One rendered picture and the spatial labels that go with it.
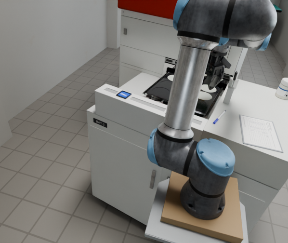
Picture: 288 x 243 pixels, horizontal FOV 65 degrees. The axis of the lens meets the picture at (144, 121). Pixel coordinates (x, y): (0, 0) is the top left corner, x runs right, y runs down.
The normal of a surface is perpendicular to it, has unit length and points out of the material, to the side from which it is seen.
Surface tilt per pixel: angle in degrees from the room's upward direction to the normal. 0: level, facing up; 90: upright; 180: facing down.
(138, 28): 90
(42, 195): 0
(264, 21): 89
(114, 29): 90
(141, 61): 90
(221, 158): 5
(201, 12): 76
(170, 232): 0
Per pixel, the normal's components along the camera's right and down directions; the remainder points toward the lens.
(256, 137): 0.09, -0.80
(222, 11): -0.43, 0.33
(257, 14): 0.24, 0.37
